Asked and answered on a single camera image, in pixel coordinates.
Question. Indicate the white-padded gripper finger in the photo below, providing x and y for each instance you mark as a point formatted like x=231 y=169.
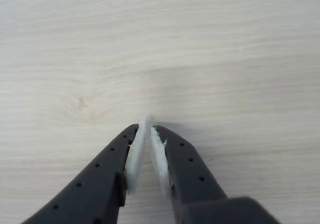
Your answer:
x=95 y=184
x=190 y=176

